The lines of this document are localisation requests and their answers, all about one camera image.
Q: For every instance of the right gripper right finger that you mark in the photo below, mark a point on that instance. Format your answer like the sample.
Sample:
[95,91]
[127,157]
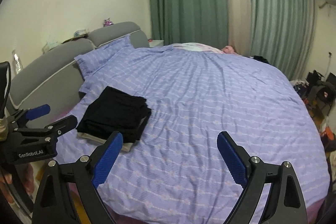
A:
[284,204]

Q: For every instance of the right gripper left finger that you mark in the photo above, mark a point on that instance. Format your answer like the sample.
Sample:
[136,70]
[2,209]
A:
[53,203]

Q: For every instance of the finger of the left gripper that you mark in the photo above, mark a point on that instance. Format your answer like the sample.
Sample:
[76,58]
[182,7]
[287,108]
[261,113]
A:
[60,127]
[37,112]

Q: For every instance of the black pants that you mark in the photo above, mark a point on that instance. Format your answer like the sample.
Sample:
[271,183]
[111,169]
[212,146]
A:
[115,110]

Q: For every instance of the left hand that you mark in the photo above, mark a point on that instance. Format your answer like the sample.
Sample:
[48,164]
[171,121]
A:
[27,179]

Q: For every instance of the grey padded headboard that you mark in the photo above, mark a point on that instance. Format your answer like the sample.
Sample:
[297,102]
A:
[54,78]

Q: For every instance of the purple striped pillow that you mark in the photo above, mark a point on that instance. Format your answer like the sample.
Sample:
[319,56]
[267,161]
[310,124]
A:
[90,62]

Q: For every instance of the orange stool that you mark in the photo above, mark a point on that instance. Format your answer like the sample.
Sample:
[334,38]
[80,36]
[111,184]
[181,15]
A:
[328,137]

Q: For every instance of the purple toy figure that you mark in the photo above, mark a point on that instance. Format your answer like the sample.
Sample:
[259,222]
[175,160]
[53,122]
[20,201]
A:
[107,22]

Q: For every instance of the purple floral bed sheet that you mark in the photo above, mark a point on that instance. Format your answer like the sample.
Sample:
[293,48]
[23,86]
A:
[175,174]

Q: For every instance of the black chair with clothes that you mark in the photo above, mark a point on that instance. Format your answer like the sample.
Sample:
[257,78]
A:
[321,93]

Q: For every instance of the white nightstand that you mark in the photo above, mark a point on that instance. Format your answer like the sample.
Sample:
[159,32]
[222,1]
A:
[155,43]

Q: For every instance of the white pink blanket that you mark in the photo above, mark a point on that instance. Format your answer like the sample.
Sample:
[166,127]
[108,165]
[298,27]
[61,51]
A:
[198,47]

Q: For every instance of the light green right curtain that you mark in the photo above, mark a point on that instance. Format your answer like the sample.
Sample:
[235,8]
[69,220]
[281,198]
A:
[282,31]

